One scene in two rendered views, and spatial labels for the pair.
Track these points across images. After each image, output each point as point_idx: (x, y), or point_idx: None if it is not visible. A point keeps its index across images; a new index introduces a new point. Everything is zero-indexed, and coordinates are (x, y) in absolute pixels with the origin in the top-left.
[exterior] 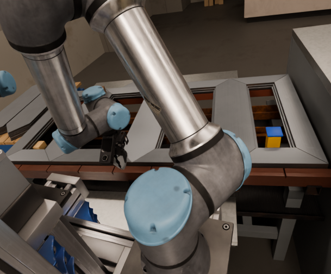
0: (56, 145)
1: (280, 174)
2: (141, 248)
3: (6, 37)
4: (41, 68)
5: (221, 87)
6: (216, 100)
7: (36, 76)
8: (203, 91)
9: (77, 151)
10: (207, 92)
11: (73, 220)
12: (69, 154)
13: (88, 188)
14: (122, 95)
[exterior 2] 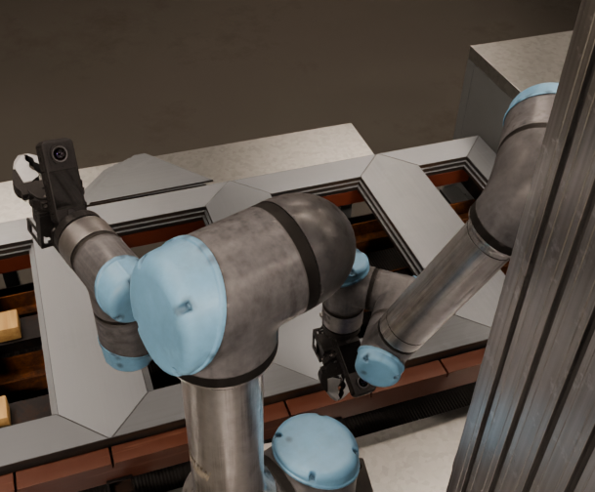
0: (84, 396)
1: None
2: None
3: (501, 242)
4: (500, 266)
5: (375, 179)
6: (387, 212)
7: (479, 278)
8: (335, 190)
9: (166, 395)
10: (345, 191)
11: None
12: (149, 405)
13: (151, 486)
14: (136, 225)
